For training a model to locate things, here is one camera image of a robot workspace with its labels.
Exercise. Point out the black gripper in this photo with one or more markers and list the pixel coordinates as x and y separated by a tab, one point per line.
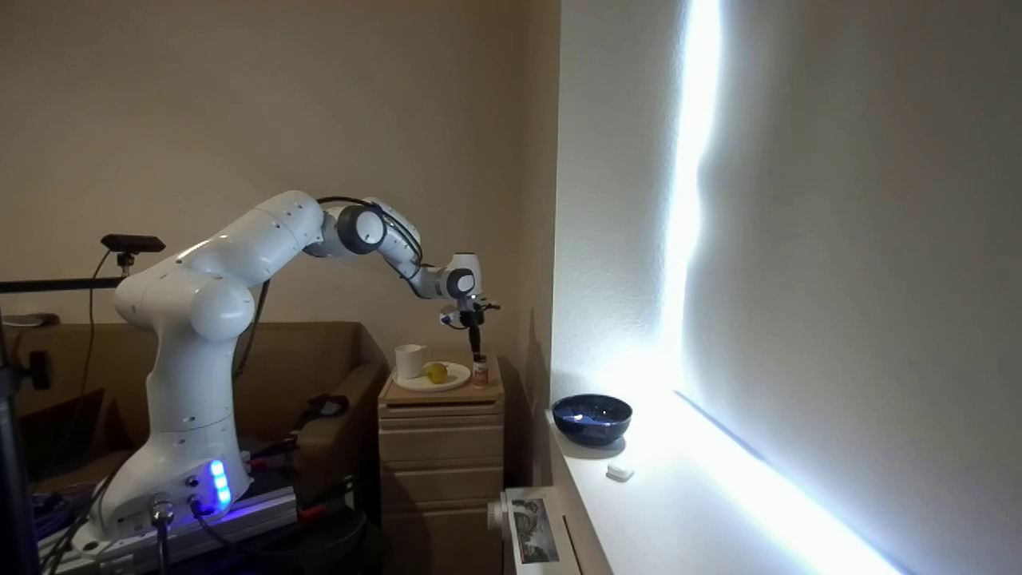
473	314

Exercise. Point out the small bottle with red label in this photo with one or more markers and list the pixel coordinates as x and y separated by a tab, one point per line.
479	374

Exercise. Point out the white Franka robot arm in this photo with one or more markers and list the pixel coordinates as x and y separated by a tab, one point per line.
197	353

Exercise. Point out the light wooden drawer cabinet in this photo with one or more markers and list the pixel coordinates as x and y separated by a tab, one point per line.
442	466

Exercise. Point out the white windowsill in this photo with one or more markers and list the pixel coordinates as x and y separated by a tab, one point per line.
680	512

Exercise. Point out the white round plate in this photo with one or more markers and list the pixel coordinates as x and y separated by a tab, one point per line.
454	374

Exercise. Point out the yellow lemon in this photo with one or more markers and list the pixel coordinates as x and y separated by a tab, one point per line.
437	371

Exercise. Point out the white cup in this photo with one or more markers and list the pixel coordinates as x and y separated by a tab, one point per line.
411	358

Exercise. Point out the dark blue bowl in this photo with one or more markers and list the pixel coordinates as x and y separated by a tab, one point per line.
593	415

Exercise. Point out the small white block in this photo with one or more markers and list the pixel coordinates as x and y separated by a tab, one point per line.
621	472

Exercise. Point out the brown leather armchair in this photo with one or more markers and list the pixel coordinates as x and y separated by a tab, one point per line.
289	367

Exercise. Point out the white radiator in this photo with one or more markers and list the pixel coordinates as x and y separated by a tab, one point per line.
532	531

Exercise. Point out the white roller blind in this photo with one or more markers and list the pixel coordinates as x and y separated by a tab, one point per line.
865	243

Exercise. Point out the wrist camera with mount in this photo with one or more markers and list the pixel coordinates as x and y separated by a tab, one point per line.
452	317

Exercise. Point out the aluminium mounting rail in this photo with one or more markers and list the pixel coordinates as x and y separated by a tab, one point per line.
213	528

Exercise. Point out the black camera on stand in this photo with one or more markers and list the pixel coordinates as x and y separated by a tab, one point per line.
133	243

